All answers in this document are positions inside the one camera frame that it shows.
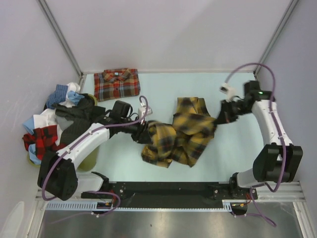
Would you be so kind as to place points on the light blue shirt in bin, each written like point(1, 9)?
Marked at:
point(29, 123)

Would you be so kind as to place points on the white shirt in bin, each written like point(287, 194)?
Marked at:
point(48, 116)

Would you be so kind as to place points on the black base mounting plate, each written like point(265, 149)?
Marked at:
point(141, 201)

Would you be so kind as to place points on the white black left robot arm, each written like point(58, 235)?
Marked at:
point(58, 175)

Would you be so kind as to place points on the red black buffalo plaid shirt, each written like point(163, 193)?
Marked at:
point(42, 140)

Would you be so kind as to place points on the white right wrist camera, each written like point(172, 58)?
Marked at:
point(229, 91)

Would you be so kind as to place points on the aluminium frame front rail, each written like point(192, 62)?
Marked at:
point(280, 191)

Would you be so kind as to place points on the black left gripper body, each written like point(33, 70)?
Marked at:
point(135, 130)

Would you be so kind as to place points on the yellow plaid long sleeve shirt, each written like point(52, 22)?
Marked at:
point(185, 139)

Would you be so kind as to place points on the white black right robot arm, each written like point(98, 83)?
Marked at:
point(279, 159)

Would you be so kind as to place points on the olive green laundry bin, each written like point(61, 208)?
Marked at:
point(87, 164)

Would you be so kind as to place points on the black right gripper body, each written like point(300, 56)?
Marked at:
point(233, 110)

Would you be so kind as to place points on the aluminium right corner post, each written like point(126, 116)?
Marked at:
point(279, 29)

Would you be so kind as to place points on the blue patterned shirt in bin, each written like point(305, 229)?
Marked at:
point(58, 96)

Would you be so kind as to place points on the aluminium corner post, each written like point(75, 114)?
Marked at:
point(47, 12)
point(279, 29)

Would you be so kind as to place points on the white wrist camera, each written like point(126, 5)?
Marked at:
point(144, 111)
point(229, 91)

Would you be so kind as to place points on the white slotted cable duct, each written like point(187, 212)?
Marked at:
point(94, 206)

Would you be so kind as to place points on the aluminium left corner post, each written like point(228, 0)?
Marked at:
point(47, 12)

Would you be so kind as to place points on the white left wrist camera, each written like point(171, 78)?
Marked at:
point(144, 111)

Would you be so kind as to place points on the folded red plaid shirt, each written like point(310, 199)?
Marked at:
point(116, 83)

